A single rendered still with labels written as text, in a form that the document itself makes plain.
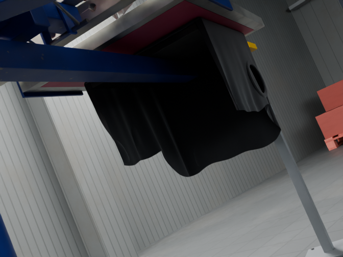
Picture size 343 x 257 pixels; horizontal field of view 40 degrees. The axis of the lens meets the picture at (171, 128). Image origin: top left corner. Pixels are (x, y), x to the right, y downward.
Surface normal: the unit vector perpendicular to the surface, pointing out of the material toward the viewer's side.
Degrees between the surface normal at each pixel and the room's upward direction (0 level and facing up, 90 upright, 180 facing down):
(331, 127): 90
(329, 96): 90
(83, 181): 90
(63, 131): 90
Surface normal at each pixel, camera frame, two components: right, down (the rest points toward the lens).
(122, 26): -0.40, 0.08
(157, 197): 0.64, -0.34
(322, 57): -0.66, 0.22
